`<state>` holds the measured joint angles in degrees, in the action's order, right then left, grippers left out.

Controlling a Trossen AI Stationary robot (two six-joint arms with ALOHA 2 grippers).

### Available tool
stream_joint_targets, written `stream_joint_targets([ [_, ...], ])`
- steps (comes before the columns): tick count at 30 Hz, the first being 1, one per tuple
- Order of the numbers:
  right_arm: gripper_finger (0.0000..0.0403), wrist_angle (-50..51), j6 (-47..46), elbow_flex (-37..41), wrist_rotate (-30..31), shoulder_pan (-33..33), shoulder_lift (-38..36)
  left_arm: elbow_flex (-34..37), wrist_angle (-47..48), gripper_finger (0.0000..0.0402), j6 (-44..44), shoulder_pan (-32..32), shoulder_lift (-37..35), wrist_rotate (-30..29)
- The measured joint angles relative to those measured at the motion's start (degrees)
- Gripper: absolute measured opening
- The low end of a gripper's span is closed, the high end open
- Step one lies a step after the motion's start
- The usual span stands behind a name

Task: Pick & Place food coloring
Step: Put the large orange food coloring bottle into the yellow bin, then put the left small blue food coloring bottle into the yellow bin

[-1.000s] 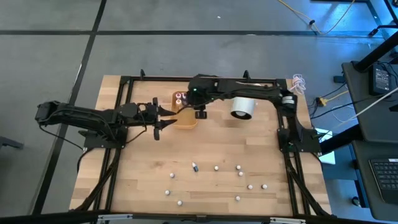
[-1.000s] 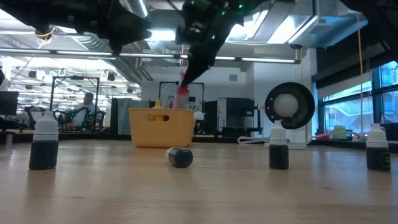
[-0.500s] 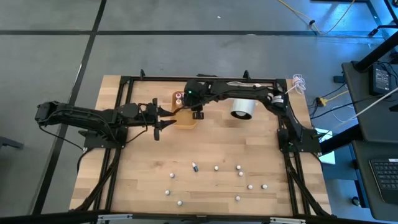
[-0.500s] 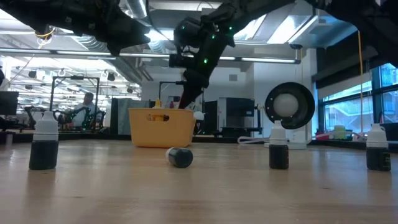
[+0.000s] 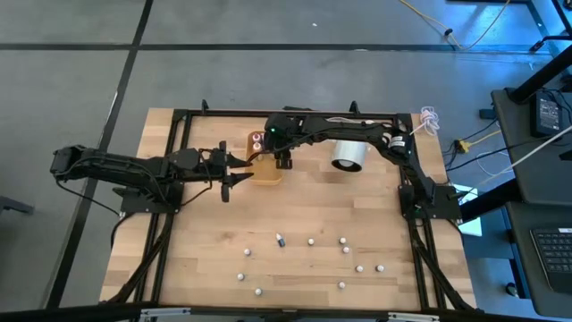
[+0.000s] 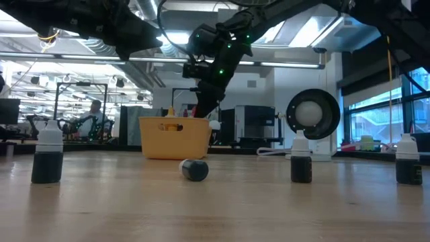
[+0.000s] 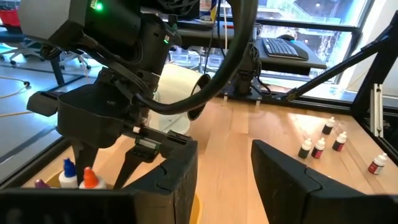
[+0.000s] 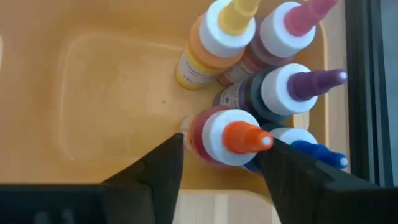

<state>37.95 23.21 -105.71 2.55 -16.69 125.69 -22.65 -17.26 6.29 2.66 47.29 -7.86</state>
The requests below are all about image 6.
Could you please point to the orange plastic basket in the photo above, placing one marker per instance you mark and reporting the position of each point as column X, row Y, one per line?
column 188, row 141

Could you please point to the grey partition panel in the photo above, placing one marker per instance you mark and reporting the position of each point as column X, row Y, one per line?
column 134, row 127

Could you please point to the white spot lamp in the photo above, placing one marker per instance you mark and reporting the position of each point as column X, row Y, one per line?
column 314, row 114

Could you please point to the yellow food coloring bottle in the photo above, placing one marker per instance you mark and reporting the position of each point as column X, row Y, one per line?
column 171, row 112

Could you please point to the red-capped food coloring bottle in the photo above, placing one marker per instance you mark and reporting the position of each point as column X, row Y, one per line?
column 194, row 112

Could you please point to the black monitor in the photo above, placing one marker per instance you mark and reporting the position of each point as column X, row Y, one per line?
column 10, row 111

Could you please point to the black metal gantry frame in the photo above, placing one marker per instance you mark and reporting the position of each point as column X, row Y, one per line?
column 80, row 84

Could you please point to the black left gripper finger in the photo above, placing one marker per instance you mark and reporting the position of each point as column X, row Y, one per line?
column 146, row 35

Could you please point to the black background robot arm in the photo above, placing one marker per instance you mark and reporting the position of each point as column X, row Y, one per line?
column 33, row 122
column 75, row 126

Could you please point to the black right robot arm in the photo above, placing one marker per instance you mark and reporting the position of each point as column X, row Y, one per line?
column 386, row 20

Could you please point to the black metal table frame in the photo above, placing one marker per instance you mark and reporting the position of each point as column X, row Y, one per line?
column 84, row 148

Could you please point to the black and silver cabinet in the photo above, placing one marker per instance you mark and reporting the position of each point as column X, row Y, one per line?
column 255, row 117

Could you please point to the purple-capped food coloring bottle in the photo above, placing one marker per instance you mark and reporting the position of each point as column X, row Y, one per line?
column 185, row 113

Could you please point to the white round object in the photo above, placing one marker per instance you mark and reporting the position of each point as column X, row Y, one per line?
column 215, row 125

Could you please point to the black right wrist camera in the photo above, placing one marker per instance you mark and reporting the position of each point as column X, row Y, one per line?
column 191, row 71

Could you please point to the red container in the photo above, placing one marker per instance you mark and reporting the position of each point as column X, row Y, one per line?
column 349, row 148

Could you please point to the yellow-green container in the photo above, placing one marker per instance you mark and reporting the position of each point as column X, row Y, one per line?
column 367, row 142

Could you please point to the small white-capped dark bottle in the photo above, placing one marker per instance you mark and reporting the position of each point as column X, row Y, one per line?
column 408, row 171
column 301, row 168
column 47, row 164
column 196, row 170

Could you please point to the person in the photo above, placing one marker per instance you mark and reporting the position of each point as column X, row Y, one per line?
column 94, row 117

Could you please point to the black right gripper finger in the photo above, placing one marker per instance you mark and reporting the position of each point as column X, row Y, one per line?
column 208, row 104

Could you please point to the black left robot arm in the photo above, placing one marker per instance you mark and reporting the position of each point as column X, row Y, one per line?
column 33, row 13

